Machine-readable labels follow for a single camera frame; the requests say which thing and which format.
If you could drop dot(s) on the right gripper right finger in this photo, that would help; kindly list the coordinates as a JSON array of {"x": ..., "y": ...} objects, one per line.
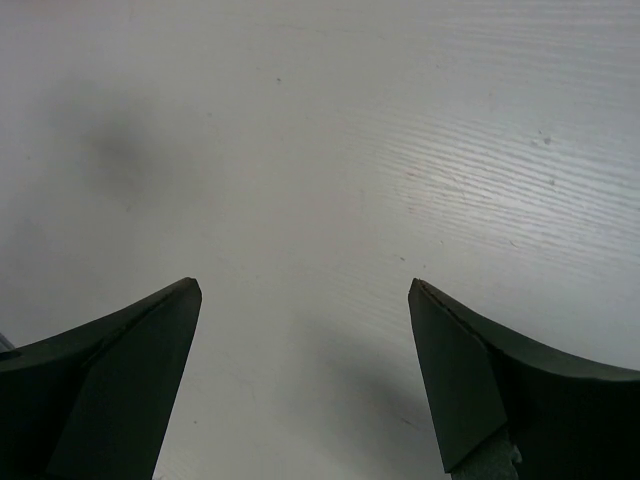
[{"x": 505, "y": 406}]

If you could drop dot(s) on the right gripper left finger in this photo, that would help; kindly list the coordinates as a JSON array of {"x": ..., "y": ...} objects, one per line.
[{"x": 94, "y": 402}]

